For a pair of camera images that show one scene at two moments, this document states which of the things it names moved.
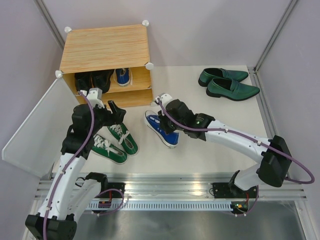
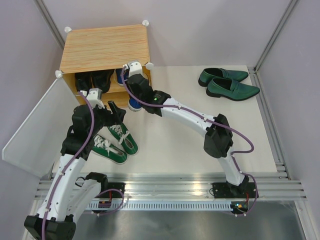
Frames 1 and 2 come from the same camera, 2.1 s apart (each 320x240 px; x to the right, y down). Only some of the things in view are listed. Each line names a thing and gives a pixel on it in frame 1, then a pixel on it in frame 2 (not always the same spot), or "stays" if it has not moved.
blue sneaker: [170, 139] → [134, 104]
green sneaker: [128, 143] stays
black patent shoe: [82, 81] stays
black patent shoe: [102, 79] stays
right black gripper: [163, 122] → [129, 88]
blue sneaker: [123, 76] stays
